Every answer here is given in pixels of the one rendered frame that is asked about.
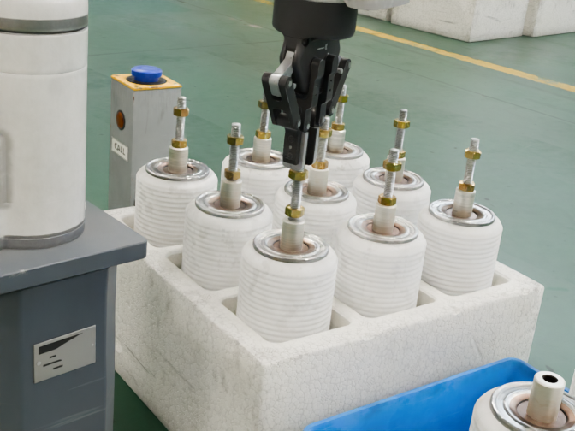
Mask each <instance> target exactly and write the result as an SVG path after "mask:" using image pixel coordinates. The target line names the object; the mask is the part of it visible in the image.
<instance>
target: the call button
mask: <svg viewBox="0 0 575 431"><path fill-rule="evenodd" d="M131 75H133V76H134V79H135V80H137V81H140V82H157V81H158V78H159V77H161V76H162V69H160V68H158V67H154V66H147V65H139V66H135V67H133V68H132V71H131Z"/></svg>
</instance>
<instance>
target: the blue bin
mask: <svg viewBox="0 0 575 431"><path fill-rule="evenodd" d="M538 372H541V371H540V370H538V369H536V368H534V367H533V366H531V365H529V364H528V363H526V362H525V361H523V360H521V359H518V358H515V357H507V358H503V359H501V360H498V361H495V362H493V363H489V364H486V365H484V366H481V367H478V368H475V369H471V370H468V371H466V372H463V373H460V374H457V375H453V376H450V377H448V378H445V379H442V380H439V381H435V382H432V383H430V384H427V385H425V386H422V387H418V388H415V389H412V390H410V391H407V392H404V393H400V394H397V395H394V396H392V397H389V398H386V399H382V400H379V401H376V402H374V403H371V404H367V405H364V406H361V407H358V408H357V409H354V410H350V411H347V412H344V413H341V414H339V415H336V416H332V417H329V418H326V419H323V420H321V421H318V422H314V423H311V424H309V425H308V426H306V427H305V428H304V429H303V431H469V429H470V426H471V419H472V413H473V409H474V405H475V403H476V402H477V400H478V399H479V398H480V397H481V396H483V395H484V394H485V393H486V392H487V391H489V390H491V389H493V388H496V387H500V386H502V385H504V384H507V383H510V382H516V381H529V382H533V380H534V376H535V374H536V373H538Z"/></svg>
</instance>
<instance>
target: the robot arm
mask: <svg viewBox="0 0 575 431"><path fill-rule="evenodd" d="M409 2H410V0H274V8H273V18H272V25H273V27H274V28H275V29H276V30H277V31H278V32H281V33H282V34H283V36H284V42H283V46H282V50H281V53H280V57H279V62H280V66H279V67H278V68H277V70H276V71H275V72H274V73H271V72H267V71H266V72H264V74H263V76H262V85H263V89H264V95H265V97H266V101H267V104H268V108H269V112H270V118H271V121H272V124H274V125H277V126H281V127H284V128H285V136H284V144H283V153H282V165H283V166H284V167H285V168H290V169H294V170H297V171H300V170H301V169H303V168H304V167H305V165H308V166H310V165H312V164H313V163H315V161H316V157H317V143H318V136H319V128H320V127H319V126H322V125H323V124H324V121H325V116H326V115H327V116H332V115H333V114H334V111H335V107H336V105H337V102H338V99H339V97H340V95H341V91H342V88H343V86H344V83H345V81H346V78H347V74H348V72H349V69H350V67H351V59H349V58H345V57H341V56H340V55H339V54H340V49H341V47H340V40H343V39H347V38H351V37H352V36H353V35H354V34H355V29H356V23H357V16H358V9H362V10H367V11H369V10H379V9H388V8H393V7H396V6H401V5H404V4H408V3H409ZM87 55H88V0H0V250H3V249H20V250H33V249H44V248H50V247H54V246H59V245H63V244H66V243H68V242H71V241H73V240H74V239H77V238H78V237H80V236H81V235H82V234H83V232H84V230H85V209H86V103H87Z"/></svg>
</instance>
